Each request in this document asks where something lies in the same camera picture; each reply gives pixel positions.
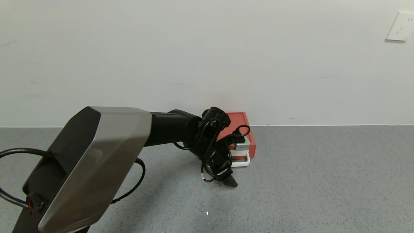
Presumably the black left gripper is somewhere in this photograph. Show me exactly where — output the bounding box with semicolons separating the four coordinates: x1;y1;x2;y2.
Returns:
206;159;238;188

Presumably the red drawer with white handle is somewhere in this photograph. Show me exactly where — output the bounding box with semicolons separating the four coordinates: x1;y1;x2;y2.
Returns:
231;151;251;168

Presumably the red drawer cabinet casing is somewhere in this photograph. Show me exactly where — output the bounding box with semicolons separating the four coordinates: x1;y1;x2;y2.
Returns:
216;112;256;159

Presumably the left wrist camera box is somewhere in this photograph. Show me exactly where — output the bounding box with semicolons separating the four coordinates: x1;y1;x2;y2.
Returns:
234;137;251;151

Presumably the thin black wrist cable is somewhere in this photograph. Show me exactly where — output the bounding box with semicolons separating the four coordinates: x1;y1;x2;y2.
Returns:
174;118;251;183

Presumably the thick black braided arm cable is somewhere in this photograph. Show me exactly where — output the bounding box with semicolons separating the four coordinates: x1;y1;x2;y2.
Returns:
0;148;146;208

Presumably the white wall socket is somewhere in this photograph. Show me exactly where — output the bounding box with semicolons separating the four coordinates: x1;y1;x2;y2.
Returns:
385;11;414;42

